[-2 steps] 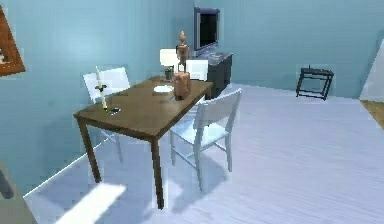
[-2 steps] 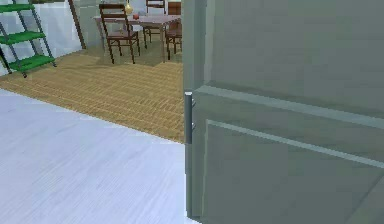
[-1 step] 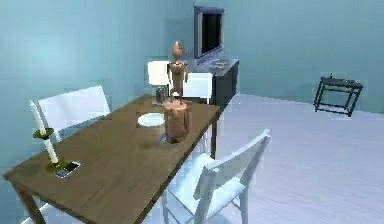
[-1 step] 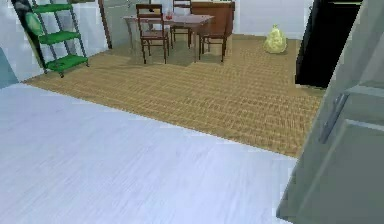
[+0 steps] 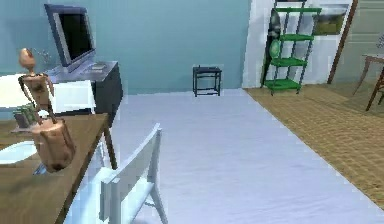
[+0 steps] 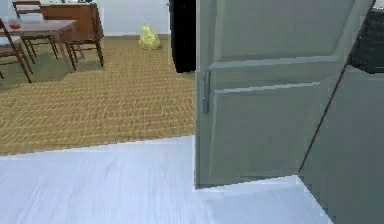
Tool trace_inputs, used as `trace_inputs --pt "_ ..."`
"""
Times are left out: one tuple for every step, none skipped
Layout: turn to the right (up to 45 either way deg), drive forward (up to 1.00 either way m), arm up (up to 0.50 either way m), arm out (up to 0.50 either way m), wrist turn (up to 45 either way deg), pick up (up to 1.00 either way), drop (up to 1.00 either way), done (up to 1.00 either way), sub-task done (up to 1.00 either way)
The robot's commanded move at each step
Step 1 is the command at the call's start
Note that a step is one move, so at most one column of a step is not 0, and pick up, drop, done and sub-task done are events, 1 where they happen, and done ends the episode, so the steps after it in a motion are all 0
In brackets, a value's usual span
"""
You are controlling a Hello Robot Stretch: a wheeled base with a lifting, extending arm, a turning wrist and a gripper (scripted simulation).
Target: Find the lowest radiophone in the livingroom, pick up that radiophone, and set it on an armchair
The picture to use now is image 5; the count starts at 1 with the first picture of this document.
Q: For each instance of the white armchair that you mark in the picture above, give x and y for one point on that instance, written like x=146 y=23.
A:
x=71 y=96

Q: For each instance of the grey flat television set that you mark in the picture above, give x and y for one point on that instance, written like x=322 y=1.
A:
x=71 y=36

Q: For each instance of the small black side table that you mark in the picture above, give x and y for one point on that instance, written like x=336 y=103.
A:
x=207 y=80

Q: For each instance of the white wooden chair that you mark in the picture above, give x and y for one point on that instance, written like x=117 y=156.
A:
x=133 y=180

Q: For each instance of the dark grey television cabinet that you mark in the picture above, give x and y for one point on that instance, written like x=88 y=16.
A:
x=105 y=85

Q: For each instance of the green round plate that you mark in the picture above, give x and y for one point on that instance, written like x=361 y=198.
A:
x=274 y=49

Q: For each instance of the grey remote control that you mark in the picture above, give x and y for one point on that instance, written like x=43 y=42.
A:
x=98 y=67

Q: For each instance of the green metal shelf unit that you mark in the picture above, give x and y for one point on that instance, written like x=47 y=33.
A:
x=290 y=61

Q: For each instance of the dark green vase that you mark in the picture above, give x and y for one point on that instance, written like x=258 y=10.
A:
x=274 y=21

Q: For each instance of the wooden mannequin figure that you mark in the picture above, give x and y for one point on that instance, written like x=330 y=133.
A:
x=46 y=130

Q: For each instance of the small green potted plant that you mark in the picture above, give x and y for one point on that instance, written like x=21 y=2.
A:
x=26 y=115

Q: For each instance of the framed landscape picture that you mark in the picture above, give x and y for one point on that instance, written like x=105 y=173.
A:
x=330 y=20

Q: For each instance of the pale blue plate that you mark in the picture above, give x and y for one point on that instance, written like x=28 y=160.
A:
x=15 y=152

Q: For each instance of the reddish brown wooden table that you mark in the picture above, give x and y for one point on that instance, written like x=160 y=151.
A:
x=375 y=78

